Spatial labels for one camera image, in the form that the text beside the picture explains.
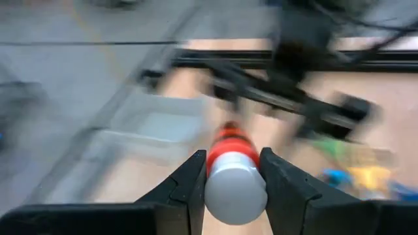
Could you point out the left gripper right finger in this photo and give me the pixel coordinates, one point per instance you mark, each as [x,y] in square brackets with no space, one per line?
[287,202]

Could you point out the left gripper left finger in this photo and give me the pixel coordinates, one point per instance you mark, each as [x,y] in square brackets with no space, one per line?
[186,196]

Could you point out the red paint bottle white cap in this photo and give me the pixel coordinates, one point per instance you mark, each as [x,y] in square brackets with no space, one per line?
[235,189]

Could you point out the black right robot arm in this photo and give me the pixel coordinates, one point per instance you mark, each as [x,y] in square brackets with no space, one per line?
[300,36]

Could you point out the white plastic bin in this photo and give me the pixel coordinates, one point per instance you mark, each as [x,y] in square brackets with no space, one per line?
[140,169]

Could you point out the black aluminium table frame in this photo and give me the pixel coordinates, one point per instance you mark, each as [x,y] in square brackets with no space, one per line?
[392,60]

